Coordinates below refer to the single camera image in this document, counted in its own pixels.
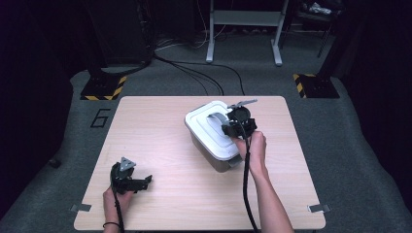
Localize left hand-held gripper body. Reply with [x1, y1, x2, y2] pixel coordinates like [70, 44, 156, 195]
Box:
[109, 156, 139, 195]

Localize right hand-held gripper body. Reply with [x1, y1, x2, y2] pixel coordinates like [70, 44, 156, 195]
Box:
[226, 98, 258, 139]

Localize grey plastic storage box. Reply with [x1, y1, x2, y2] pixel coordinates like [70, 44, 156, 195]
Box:
[189, 130, 245, 174]

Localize person's left hand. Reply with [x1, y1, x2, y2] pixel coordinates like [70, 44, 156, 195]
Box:
[102, 186, 135, 224]

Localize person's right hand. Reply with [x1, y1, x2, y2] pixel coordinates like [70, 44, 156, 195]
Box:
[232, 130, 268, 178]

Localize small black floor object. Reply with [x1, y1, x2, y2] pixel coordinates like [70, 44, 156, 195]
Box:
[48, 157, 63, 170]

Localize black stand base hazard stripes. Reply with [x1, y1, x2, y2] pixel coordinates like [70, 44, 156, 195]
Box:
[292, 73, 341, 100]
[80, 74, 128, 102]

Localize white metal stand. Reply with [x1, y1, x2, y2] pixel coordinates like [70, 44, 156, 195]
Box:
[205, 0, 291, 68]

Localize dark chair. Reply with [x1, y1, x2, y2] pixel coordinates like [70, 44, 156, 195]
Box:
[285, 0, 346, 60]

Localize white cloth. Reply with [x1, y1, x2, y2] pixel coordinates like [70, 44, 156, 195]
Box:
[306, 1, 333, 17]

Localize black cabinet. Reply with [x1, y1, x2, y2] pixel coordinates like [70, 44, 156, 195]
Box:
[85, 0, 154, 66]

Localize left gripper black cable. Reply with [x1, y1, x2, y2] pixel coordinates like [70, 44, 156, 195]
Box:
[111, 187, 126, 233]

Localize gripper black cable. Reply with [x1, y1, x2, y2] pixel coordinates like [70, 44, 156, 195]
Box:
[242, 123, 260, 233]
[111, 187, 126, 233]

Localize black floor cable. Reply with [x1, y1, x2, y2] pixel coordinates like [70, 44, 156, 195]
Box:
[154, 53, 225, 97]
[174, 60, 246, 97]

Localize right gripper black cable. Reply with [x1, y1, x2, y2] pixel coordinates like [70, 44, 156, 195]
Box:
[242, 123, 260, 233]

